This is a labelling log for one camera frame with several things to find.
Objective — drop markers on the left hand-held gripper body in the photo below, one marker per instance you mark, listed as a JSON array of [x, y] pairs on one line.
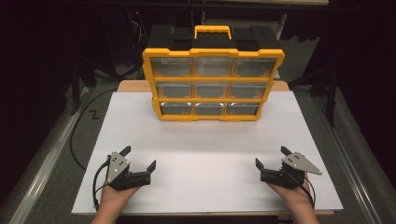
[[120, 174]]

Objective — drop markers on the yellow black drawer organizer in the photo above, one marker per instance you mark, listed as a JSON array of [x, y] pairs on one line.
[[214, 39]]

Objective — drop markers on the person's left hand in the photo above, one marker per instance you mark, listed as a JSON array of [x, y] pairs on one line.
[[113, 197]]

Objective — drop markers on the person's right hand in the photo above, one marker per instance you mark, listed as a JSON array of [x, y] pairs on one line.
[[295, 197]]

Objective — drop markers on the metal floor rail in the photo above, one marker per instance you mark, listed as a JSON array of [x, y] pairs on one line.
[[348, 171], [46, 165]]

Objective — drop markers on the black metal stand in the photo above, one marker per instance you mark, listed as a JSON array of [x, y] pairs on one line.
[[332, 93], [75, 84]]

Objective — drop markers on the set of clear plastic drawers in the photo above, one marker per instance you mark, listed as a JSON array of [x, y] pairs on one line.
[[213, 90]]

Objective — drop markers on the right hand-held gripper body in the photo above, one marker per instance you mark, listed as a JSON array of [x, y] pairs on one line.
[[291, 174]]

